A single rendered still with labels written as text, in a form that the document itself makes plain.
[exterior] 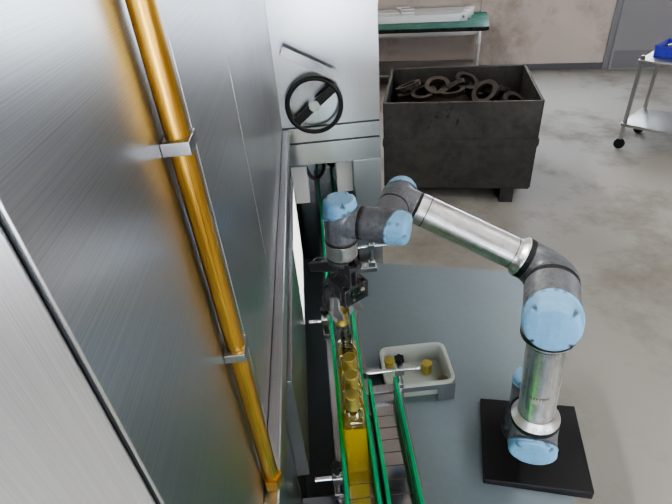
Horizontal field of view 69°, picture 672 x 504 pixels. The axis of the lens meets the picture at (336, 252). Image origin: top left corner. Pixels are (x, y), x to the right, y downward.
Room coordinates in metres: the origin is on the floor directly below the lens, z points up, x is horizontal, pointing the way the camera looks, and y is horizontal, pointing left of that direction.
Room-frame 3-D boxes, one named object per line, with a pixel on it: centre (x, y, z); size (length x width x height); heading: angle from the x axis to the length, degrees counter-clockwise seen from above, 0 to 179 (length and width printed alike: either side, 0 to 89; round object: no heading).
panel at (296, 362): (1.10, 0.13, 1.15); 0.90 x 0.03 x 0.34; 1
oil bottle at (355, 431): (0.73, -0.01, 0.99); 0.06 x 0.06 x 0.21; 1
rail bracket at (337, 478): (0.65, 0.07, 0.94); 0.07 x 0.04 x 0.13; 91
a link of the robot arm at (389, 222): (0.90, -0.12, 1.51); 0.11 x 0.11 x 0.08; 68
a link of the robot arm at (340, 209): (0.92, -0.02, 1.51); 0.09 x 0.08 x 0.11; 68
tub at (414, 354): (1.08, -0.23, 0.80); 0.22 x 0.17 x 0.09; 91
